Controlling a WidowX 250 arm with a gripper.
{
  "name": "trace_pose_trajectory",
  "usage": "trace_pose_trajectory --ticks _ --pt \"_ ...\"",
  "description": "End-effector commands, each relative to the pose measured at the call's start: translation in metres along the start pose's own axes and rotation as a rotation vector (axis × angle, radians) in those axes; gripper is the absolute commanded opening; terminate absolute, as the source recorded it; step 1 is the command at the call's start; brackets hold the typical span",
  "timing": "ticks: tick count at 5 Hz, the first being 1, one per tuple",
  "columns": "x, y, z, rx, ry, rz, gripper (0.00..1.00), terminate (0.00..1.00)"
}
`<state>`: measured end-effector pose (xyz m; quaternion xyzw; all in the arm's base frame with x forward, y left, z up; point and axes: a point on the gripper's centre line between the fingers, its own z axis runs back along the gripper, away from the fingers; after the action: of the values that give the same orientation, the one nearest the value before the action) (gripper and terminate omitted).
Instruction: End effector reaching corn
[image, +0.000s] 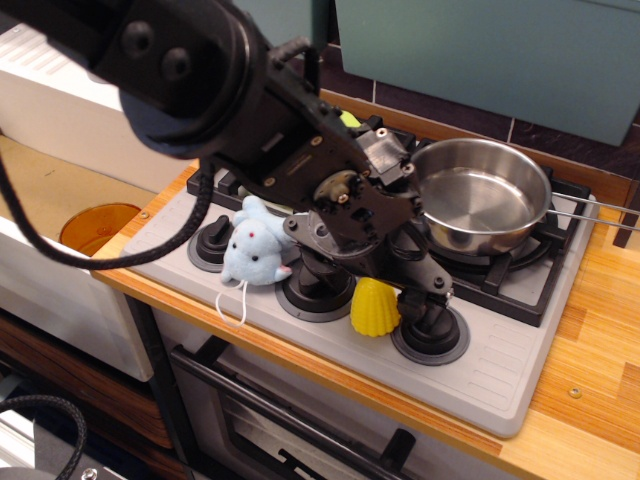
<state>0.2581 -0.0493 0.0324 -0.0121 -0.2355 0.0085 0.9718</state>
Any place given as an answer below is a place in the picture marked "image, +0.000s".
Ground black braided cable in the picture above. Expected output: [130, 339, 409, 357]
[0, 149, 219, 271]

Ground black left stove knob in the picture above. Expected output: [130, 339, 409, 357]
[187, 215, 234, 273]

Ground black middle stove knob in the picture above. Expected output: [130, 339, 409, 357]
[275, 250, 356, 323]

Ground white toy sink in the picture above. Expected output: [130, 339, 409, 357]
[1, 24, 185, 382]

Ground grey toy stove top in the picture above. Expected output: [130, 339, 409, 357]
[119, 119, 600, 440]

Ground stainless steel pot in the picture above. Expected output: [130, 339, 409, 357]
[409, 137, 640, 257]

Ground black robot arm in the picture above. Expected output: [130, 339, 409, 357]
[1, 1, 452, 326]

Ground toy oven door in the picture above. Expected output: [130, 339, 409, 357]
[170, 337, 506, 479]

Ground teal wall cabinet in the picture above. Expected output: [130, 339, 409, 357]
[242, 1, 639, 146]

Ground yellow toy corn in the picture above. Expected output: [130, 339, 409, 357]
[350, 278, 400, 337]

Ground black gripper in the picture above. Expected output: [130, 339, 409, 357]
[209, 94, 452, 325]

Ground light blue plush elephant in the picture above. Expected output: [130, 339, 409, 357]
[215, 194, 301, 328]

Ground orange plastic drain cover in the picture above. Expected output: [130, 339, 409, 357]
[59, 203, 141, 256]

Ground green plastic plate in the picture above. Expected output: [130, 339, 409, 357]
[340, 111, 361, 128]

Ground black stove knob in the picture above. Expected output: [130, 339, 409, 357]
[187, 215, 234, 273]
[275, 250, 356, 323]
[391, 305, 471, 367]

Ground black right burner grate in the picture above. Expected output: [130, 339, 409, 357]
[427, 166, 591, 326]

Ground black right stove knob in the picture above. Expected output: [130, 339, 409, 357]
[391, 305, 471, 367]

